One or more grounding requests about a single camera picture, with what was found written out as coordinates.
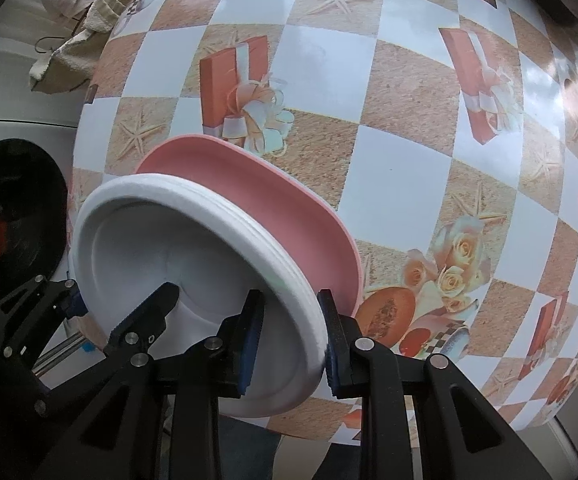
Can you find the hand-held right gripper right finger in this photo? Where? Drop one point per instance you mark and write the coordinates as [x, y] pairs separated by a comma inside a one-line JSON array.
[[330, 350]]

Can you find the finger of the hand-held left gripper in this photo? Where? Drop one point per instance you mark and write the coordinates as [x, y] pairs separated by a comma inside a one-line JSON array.
[[144, 312], [44, 305]]

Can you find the white washing machine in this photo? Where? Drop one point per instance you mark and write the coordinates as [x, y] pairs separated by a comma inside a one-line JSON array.
[[14, 195]]

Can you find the beige towel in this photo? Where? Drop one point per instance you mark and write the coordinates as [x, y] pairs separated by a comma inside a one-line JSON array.
[[71, 47]]

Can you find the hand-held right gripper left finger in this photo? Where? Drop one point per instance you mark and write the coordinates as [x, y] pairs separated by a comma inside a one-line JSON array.
[[250, 342]]

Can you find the pink plate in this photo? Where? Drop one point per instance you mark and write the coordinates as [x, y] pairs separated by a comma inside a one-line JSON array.
[[269, 185]]

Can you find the checked printed tablecloth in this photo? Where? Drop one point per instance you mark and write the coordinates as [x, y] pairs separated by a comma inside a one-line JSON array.
[[399, 160]]

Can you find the person's blue jeans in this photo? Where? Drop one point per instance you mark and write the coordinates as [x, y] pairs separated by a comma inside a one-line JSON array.
[[249, 450]]

